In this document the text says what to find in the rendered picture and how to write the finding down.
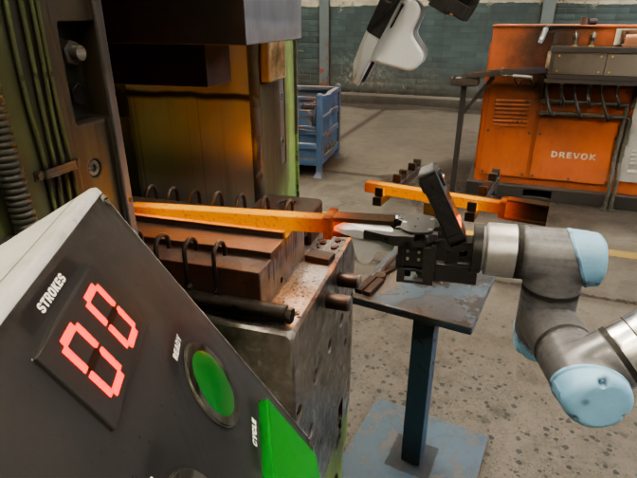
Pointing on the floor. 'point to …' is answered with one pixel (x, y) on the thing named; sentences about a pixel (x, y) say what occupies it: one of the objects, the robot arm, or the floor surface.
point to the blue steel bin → (318, 125)
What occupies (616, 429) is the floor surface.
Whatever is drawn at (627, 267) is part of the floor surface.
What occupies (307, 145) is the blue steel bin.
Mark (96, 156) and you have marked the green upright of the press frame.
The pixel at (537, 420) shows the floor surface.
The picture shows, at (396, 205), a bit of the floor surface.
